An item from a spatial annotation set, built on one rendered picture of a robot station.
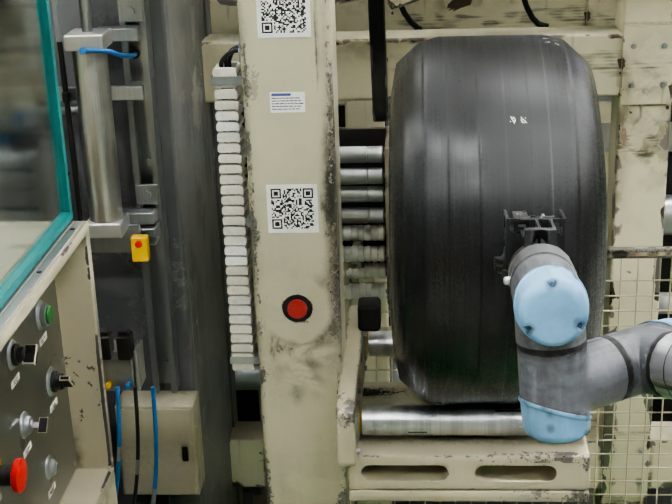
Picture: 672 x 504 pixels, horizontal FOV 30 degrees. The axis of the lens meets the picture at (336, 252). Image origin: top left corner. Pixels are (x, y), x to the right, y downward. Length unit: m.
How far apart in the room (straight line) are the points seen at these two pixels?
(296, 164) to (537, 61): 0.37
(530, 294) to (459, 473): 0.65
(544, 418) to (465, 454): 0.54
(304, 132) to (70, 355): 0.45
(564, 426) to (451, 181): 0.43
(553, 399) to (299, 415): 0.70
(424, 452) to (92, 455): 0.49
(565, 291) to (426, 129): 0.46
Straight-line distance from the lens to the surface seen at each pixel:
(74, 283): 1.73
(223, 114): 1.83
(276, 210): 1.85
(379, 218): 2.26
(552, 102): 1.72
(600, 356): 1.39
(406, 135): 1.71
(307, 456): 2.01
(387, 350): 2.14
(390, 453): 1.90
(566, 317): 1.31
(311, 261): 1.87
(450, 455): 1.89
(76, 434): 1.83
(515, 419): 1.89
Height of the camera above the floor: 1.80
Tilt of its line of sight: 20 degrees down
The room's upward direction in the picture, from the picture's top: 2 degrees counter-clockwise
